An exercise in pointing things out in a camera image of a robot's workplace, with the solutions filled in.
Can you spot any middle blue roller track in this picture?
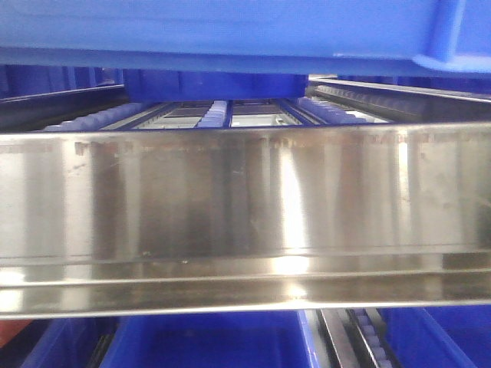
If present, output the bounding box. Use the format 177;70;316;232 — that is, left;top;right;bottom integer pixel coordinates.
196;100;228;128

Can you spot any right blue roller track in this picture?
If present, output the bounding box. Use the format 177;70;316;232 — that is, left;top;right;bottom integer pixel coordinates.
296;97;367;125

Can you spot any light blue plastic bin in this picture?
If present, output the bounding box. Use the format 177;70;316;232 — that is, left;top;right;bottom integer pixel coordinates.
1;1;490;77

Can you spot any lower right blue bin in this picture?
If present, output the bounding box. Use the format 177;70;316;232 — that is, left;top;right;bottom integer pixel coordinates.
378;305;490;367

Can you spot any upper left metal divider rail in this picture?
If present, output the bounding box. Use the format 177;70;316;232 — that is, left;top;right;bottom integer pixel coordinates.
1;85;129;133

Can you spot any left blue roller track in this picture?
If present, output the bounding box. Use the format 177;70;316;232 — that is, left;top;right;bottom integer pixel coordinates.
42;103;151;132

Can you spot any upper right metal divider rail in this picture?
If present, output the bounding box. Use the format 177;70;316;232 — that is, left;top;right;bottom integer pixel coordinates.
307;78;490;123

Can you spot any lower right roller track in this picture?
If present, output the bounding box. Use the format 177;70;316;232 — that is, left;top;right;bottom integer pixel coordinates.
346;308;401;367

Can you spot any lower left blue bin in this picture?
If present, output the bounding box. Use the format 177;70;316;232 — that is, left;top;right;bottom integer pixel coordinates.
21;317;118;367

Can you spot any lower middle blue bin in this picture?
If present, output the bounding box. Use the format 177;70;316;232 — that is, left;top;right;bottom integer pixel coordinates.
101;310;319;367

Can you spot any rear dark blue bin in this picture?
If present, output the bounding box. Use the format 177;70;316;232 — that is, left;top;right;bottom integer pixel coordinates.
123;69;308;103

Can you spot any stainless steel shelf front rail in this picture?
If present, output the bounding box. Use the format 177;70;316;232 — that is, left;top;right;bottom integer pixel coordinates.
1;123;490;319

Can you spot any lower metal divider rail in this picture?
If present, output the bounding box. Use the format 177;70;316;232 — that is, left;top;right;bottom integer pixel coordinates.
316;309;360;368

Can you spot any blue roller track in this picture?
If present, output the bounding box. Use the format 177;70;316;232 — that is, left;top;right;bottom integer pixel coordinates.
296;97;367;125
196;100;228;128
42;103;151;132

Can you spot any metal divider rail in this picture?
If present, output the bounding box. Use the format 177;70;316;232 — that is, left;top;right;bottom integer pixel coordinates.
1;85;129;133
307;78;490;123
316;309;360;368

